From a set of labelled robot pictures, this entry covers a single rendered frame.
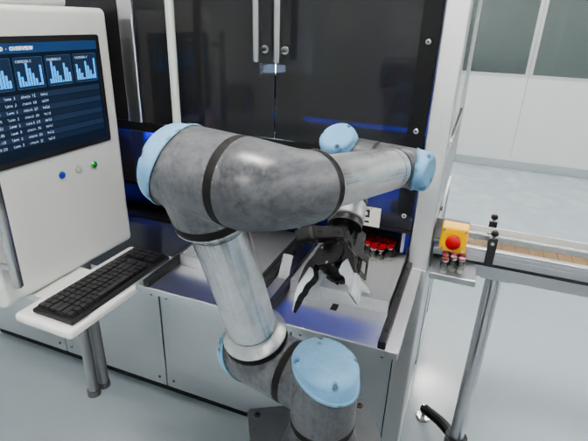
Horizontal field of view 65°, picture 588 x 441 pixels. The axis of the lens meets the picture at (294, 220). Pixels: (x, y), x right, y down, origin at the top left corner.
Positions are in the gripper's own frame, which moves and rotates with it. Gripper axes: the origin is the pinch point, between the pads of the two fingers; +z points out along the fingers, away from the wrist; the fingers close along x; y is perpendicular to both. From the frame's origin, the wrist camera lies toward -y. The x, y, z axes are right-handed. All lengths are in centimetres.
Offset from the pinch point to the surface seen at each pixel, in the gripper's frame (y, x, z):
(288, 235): 28, 48, -44
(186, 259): 1, 56, -22
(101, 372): 22, 129, 2
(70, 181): -32, 78, -34
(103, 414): 38, 148, 14
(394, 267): 44, 16, -35
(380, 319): 30.5, 9.1, -11.7
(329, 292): 23.1, 20.4, -17.1
